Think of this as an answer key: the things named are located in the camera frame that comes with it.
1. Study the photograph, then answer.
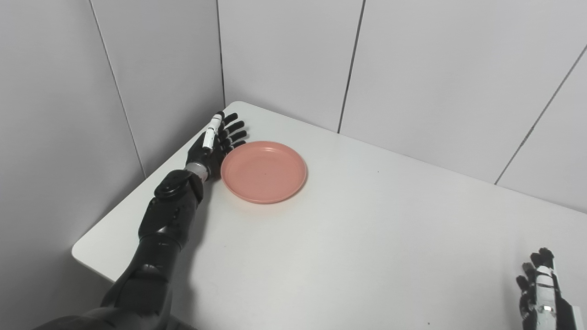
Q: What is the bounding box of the pink round plate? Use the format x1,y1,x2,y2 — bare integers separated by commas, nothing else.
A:
221,141,308,204

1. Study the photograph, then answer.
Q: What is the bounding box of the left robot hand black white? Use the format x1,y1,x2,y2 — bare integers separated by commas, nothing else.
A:
186,111,248,180

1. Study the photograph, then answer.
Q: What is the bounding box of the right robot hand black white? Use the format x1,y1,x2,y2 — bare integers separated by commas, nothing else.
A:
515,247,583,330

